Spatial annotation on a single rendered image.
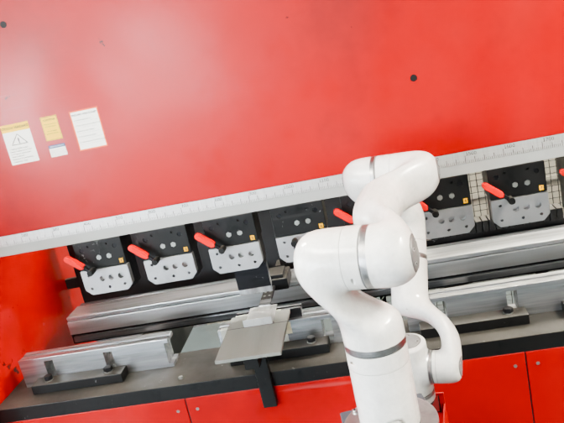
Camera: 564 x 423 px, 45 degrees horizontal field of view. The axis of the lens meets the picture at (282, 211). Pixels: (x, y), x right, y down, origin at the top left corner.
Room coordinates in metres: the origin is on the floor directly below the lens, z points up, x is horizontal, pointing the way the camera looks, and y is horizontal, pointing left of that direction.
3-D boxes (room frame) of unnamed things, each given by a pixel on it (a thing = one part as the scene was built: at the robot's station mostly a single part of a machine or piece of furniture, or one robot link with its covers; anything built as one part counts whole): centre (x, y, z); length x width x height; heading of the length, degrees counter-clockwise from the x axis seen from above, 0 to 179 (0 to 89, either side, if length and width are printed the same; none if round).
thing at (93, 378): (1.93, 0.73, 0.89); 0.30 x 0.05 x 0.03; 81
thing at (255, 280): (1.89, 0.13, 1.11); 0.10 x 0.02 x 0.10; 81
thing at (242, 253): (1.89, 0.15, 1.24); 0.15 x 0.09 x 0.17; 81
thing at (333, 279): (1.19, -0.09, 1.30); 0.19 x 0.12 x 0.24; 67
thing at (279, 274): (2.05, 0.09, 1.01); 0.26 x 0.12 x 0.05; 171
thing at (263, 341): (1.74, 0.15, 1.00); 0.26 x 0.18 x 0.01; 171
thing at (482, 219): (2.16, -0.70, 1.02); 0.44 x 0.06 x 0.04; 81
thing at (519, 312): (1.74, -0.46, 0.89); 0.30 x 0.05 x 0.03; 81
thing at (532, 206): (1.76, -0.64, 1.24); 0.15 x 0.09 x 0.17; 81
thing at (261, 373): (1.70, 0.16, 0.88); 0.14 x 0.04 x 0.22; 171
